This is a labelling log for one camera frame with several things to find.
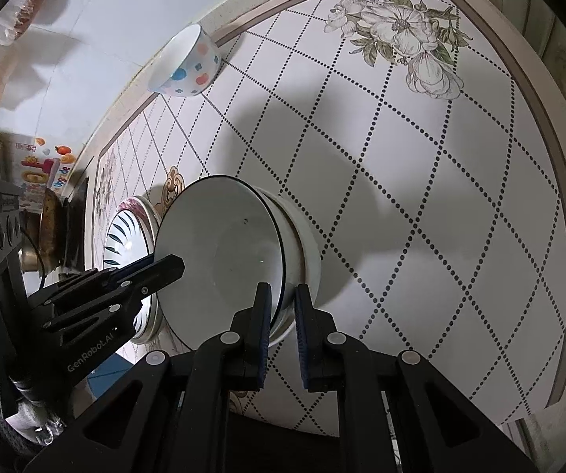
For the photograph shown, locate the black induction cooktop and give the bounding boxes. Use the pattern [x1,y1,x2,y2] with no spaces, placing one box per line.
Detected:
[60,177,90,277]

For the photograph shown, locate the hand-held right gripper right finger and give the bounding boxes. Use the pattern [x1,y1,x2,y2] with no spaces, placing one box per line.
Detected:
[294,283,542,473]

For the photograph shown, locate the blue striped plate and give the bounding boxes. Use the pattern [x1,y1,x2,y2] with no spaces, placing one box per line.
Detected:
[103,206,160,343]

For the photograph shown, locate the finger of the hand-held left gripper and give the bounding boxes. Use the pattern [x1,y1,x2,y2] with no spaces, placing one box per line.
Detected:
[41,253,186,352]
[27,255,156,312]

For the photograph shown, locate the dotted white bowl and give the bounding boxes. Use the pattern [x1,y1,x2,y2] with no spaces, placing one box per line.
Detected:
[146,24,223,98]

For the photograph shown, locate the colourful wall stickers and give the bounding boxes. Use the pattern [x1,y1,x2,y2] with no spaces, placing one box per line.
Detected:
[14,135,78,208]

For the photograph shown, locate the printed floral tablecloth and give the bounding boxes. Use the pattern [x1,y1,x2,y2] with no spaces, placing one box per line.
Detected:
[86,0,566,437]

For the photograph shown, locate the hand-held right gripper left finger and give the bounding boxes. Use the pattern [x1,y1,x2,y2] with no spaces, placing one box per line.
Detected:
[22,282,274,473]

